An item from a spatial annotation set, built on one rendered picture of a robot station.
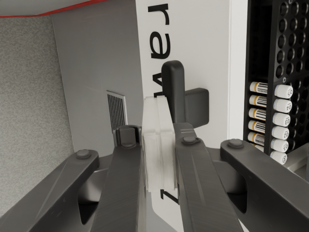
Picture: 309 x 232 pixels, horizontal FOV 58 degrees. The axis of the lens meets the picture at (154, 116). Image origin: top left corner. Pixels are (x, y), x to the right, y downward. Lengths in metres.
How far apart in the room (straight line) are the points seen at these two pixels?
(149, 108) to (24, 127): 0.96
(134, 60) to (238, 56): 0.39
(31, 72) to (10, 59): 0.08
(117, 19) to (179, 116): 0.44
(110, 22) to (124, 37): 0.07
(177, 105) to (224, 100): 0.04
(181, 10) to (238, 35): 0.05
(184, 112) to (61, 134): 0.98
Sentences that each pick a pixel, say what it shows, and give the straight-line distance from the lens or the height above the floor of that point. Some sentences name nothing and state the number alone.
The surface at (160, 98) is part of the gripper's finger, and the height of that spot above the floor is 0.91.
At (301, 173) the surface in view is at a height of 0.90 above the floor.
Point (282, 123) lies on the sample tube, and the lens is 0.30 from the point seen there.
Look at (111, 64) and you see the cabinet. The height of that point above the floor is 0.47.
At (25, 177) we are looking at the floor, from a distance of 1.17.
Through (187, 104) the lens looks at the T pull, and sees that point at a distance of 0.20.
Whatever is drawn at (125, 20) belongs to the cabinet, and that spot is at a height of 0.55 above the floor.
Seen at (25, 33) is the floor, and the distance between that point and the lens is 1.07.
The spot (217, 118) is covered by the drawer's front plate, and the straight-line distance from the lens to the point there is 0.21.
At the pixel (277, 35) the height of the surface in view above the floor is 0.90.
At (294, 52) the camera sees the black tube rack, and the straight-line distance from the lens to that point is 0.32.
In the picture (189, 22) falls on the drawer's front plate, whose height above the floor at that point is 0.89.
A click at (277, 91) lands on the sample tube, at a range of 0.30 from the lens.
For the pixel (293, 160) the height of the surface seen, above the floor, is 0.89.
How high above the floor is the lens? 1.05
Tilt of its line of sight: 52 degrees down
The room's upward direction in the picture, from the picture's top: 110 degrees clockwise
